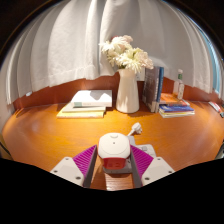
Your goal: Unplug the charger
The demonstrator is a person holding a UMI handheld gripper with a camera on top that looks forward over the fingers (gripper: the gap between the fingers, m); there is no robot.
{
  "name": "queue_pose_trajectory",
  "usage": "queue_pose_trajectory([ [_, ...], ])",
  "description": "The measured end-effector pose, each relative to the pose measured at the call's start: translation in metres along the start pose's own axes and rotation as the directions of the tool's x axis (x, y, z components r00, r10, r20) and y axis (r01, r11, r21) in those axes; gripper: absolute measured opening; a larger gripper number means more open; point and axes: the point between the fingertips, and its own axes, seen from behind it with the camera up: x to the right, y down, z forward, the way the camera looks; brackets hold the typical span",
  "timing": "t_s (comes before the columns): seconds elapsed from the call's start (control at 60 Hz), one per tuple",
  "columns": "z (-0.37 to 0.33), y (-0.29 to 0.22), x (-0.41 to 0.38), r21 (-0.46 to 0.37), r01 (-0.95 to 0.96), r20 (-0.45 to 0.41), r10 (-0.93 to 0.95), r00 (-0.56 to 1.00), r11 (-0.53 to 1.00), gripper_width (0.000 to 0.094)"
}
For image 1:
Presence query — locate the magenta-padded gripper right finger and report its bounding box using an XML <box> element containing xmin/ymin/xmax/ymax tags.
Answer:
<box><xmin>129</xmin><ymin>144</ymin><xmax>176</xmax><ymax>189</ymax></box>

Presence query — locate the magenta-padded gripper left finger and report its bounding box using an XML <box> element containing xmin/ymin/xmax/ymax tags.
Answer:
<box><xmin>49</xmin><ymin>144</ymin><xmax>99</xmax><ymax>189</ymax></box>

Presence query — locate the white and red charger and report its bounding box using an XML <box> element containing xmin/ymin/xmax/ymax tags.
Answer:
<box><xmin>96</xmin><ymin>132</ymin><xmax>132</xmax><ymax>170</ymax></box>

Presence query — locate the yellow flat book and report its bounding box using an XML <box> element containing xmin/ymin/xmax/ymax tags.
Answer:
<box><xmin>56</xmin><ymin>109</ymin><xmax>106</xmax><ymax>120</ymax></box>

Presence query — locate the white book under blue book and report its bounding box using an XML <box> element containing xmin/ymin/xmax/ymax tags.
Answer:
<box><xmin>158</xmin><ymin>110</ymin><xmax>196</xmax><ymax>119</ymax></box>

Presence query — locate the cream flat book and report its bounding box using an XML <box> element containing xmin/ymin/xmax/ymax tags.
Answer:
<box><xmin>61</xmin><ymin>102</ymin><xmax>107</xmax><ymax>113</ymax></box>

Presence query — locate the blue flat book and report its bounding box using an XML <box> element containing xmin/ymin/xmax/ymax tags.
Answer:
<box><xmin>158</xmin><ymin>104</ymin><xmax>195</xmax><ymax>114</ymax></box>

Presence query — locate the orange flat book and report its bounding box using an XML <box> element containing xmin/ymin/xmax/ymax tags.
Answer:
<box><xmin>159</xmin><ymin>92</ymin><xmax>188</xmax><ymax>107</ymax></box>

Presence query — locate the white flat book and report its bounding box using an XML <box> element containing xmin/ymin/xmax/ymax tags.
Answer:
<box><xmin>70</xmin><ymin>89</ymin><xmax>114</xmax><ymax>108</ymax></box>

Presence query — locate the white ceramic vase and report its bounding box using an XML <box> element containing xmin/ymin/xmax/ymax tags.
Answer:
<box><xmin>115</xmin><ymin>68</ymin><xmax>141</xmax><ymax>114</ymax></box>

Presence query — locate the grey upright book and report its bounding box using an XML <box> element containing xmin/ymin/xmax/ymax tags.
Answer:
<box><xmin>142</xmin><ymin>65</ymin><xmax>161</xmax><ymax>113</ymax></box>

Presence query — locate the blue upright book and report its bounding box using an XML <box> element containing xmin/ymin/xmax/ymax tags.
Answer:
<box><xmin>154</xmin><ymin>66</ymin><xmax>165</xmax><ymax>114</ymax></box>

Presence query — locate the red and white booklet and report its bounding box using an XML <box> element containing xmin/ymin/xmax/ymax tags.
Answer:
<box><xmin>208</xmin><ymin>100</ymin><xmax>224</xmax><ymax>114</ymax></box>

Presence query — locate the clear plastic bottle green label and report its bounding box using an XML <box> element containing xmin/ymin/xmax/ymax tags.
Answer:
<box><xmin>172</xmin><ymin>68</ymin><xmax>186</xmax><ymax>101</ymax></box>

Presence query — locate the blue-grey curtain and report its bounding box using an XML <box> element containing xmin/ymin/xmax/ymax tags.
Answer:
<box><xmin>205</xmin><ymin>31</ymin><xmax>224</xmax><ymax>96</ymax></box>

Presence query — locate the white and pink flower bouquet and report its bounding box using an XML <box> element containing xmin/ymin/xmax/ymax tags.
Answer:
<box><xmin>98</xmin><ymin>34</ymin><xmax>155</xmax><ymax>75</ymax></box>

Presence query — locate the white curtain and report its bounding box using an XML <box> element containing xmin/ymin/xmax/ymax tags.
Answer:
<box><xmin>0</xmin><ymin>0</ymin><xmax>224</xmax><ymax>111</ymax></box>

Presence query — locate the white wall socket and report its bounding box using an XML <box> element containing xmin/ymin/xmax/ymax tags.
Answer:
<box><xmin>135</xmin><ymin>72</ymin><xmax>146</xmax><ymax>82</ymax></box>

